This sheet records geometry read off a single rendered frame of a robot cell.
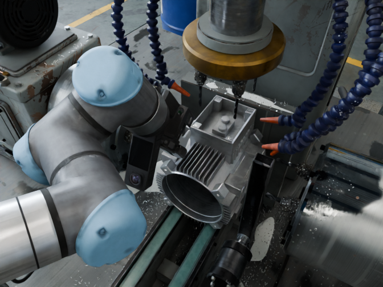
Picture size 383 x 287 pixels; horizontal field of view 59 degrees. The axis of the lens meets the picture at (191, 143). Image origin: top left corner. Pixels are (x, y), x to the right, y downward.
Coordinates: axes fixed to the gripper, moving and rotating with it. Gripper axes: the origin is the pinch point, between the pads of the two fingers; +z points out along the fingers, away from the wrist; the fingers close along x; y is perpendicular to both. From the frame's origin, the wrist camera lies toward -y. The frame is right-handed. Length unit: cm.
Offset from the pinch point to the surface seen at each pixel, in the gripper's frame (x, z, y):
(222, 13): -5.6, -22.8, 20.8
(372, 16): -26.0, -22.9, 25.8
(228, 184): -12.8, 1.1, -1.1
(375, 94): -50, 197, 123
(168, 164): -0.1, -1.6, -2.7
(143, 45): 61, 60, 47
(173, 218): -1.8, 12.3, -13.1
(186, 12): 96, 140, 115
